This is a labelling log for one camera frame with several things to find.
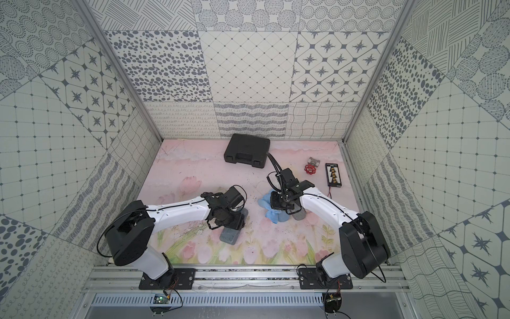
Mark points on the aluminium mounting rail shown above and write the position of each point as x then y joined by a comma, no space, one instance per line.
259,278

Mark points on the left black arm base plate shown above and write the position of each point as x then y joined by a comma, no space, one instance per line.
176,278

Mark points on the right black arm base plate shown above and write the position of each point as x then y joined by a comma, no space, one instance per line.
310,278

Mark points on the blue eyeglass case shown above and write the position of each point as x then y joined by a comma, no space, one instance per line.
283,217

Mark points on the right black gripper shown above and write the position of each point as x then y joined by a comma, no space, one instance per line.
275,203

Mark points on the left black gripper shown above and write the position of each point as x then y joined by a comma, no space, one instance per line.
228,219

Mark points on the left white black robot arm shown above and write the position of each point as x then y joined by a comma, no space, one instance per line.
128,236

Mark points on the blue microfiber cloth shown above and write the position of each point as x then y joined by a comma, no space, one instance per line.
271,214

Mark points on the white slotted cable duct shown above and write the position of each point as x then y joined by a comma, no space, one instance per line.
278,299

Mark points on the red valve handwheel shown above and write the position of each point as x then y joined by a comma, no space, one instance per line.
310,169

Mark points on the grey felt eyeglass case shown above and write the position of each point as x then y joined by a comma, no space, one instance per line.
299,215

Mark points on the black plastic tool case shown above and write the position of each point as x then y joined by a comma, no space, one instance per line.
247,149

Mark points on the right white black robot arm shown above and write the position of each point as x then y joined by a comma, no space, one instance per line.
363,247

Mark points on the black box with brass parts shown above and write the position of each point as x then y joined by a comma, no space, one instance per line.
333,176

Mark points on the dark grey eyeglass case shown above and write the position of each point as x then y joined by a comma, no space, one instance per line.
230,236

